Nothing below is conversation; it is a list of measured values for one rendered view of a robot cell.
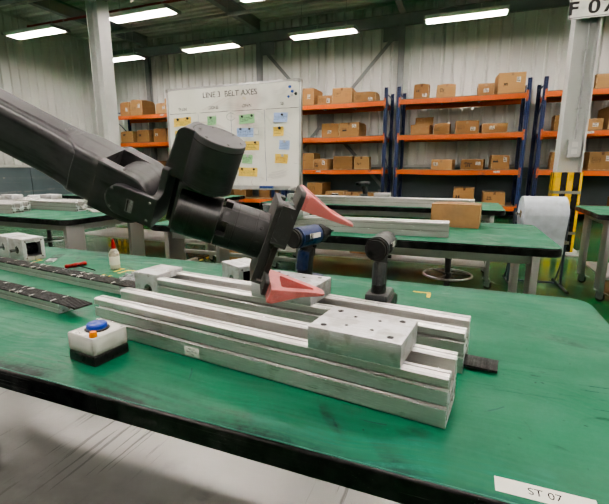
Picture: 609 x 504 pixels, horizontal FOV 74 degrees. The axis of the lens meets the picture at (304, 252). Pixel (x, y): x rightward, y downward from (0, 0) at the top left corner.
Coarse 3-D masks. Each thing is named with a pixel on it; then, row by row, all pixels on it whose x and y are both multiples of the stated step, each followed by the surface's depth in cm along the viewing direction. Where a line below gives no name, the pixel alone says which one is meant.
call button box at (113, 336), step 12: (108, 324) 85; (72, 336) 82; (84, 336) 80; (108, 336) 82; (120, 336) 84; (72, 348) 82; (84, 348) 80; (96, 348) 80; (108, 348) 82; (120, 348) 85; (84, 360) 81; (96, 360) 80; (108, 360) 82
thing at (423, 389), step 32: (128, 288) 103; (128, 320) 91; (160, 320) 88; (192, 320) 82; (224, 320) 87; (256, 320) 83; (288, 320) 82; (192, 352) 83; (224, 352) 79; (256, 352) 75; (288, 352) 73; (320, 352) 69; (416, 352) 68; (448, 352) 67; (288, 384) 73; (320, 384) 70; (352, 384) 68; (384, 384) 64; (416, 384) 62; (448, 384) 60; (416, 416) 63; (448, 416) 64
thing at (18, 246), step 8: (8, 240) 171; (16, 240) 168; (24, 240) 168; (32, 240) 171; (40, 240) 174; (16, 248) 170; (24, 248) 168; (32, 248) 173; (40, 248) 174; (16, 256) 171; (24, 256) 168; (32, 256) 171; (40, 256) 174
